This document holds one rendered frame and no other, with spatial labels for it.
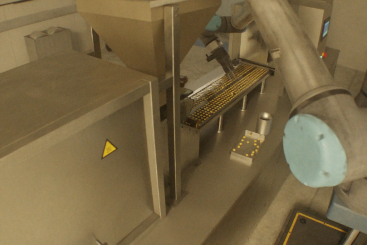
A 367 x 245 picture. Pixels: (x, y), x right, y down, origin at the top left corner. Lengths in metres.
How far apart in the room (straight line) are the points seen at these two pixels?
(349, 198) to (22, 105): 0.80
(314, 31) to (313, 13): 0.10
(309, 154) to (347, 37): 4.76
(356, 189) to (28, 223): 0.76
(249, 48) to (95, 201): 1.35
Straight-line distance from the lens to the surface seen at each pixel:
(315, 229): 1.72
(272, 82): 1.85
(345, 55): 5.32
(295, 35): 0.69
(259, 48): 1.75
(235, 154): 1.28
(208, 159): 1.26
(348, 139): 0.54
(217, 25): 1.42
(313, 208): 2.27
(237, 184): 1.15
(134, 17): 0.74
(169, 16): 0.71
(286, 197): 2.27
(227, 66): 1.52
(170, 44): 0.73
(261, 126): 1.42
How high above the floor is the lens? 1.62
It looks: 30 degrees down
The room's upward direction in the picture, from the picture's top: straight up
